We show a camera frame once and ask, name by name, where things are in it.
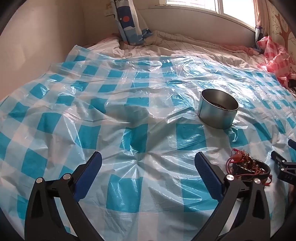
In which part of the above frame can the striped bed sheet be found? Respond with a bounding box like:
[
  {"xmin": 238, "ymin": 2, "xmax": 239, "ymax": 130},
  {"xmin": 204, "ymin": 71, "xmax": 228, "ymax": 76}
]
[{"xmin": 87, "ymin": 30, "xmax": 266, "ymax": 67}]

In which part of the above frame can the patterned curtain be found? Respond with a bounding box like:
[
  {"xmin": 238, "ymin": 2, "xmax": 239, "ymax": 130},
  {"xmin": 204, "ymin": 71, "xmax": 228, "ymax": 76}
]
[{"xmin": 253, "ymin": 0, "xmax": 271, "ymax": 50}]

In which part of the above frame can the window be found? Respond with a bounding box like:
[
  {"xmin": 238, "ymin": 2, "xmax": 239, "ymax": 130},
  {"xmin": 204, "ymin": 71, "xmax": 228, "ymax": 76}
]
[{"xmin": 166, "ymin": 0, "xmax": 257, "ymax": 26}]

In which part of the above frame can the wall outlet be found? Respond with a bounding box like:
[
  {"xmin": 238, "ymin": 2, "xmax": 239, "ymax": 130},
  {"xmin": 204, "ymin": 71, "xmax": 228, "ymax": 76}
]
[{"xmin": 105, "ymin": 2, "xmax": 116, "ymax": 16}]

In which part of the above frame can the pink checkered cloth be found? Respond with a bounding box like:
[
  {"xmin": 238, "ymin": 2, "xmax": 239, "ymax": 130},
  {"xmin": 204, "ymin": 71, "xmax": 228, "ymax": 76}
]
[{"xmin": 257, "ymin": 36, "xmax": 296, "ymax": 90}]

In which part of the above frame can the blue checkered plastic sheet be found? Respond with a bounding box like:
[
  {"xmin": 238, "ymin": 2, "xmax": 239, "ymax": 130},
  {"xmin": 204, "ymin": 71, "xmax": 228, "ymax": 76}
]
[{"xmin": 0, "ymin": 45, "xmax": 296, "ymax": 241}]

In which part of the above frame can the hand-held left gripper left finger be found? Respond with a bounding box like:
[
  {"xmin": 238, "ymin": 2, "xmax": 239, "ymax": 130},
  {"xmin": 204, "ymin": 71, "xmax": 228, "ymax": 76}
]
[{"xmin": 24, "ymin": 151, "xmax": 102, "ymax": 241}]

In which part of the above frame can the tree print wall poster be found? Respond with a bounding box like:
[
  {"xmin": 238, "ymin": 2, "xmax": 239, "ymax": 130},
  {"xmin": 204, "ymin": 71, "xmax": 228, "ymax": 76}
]
[{"xmin": 266, "ymin": 0, "xmax": 296, "ymax": 58}]

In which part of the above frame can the round metal tin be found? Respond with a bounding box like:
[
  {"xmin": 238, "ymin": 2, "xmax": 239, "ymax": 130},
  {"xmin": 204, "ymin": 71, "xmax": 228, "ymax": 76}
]
[{"xmin": 198, "ymin": 89, "xmax": 239, "ymax": 129}]

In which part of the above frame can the blue white printed pillow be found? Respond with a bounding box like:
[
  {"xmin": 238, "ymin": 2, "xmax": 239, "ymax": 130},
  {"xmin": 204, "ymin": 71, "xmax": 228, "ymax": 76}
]
[{"xmin": 110, "ymin": 0, "xmax": 153, "ymax": 45}]

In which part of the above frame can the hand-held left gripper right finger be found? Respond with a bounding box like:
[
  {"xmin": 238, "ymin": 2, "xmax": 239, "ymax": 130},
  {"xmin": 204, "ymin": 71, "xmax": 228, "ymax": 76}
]
[{"xmin": 192, "ymin": 152, "xmax": 271, "ymax": 241}]

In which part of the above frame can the pile of bracelets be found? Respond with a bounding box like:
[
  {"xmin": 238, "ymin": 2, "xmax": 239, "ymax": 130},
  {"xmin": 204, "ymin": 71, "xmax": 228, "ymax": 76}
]
[{"xmin": 225, "ymin": 149, "xmax": 271, "ymax": 186}]

